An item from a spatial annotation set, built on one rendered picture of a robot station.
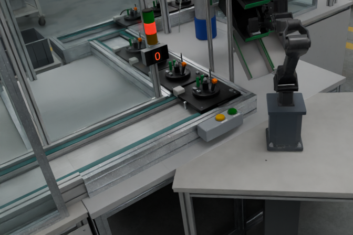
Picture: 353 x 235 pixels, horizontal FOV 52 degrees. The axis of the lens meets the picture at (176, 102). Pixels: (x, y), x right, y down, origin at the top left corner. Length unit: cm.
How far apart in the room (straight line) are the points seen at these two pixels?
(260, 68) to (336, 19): 150
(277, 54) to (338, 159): 67
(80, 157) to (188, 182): 48
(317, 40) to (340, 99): 126
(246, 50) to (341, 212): 124
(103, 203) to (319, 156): 89
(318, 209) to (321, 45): 136
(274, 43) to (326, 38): 130
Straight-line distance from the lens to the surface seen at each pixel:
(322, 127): 178
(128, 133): 170
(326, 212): 258
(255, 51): 194
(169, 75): 196
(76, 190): 150
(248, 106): 179
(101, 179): 149
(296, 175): 151
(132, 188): 151
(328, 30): 327
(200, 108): 170
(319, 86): 209
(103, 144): 168
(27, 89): 158
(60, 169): 162
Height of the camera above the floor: 189
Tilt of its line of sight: 32 degrees down
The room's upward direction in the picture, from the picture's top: 8 degrees counter-clockwise
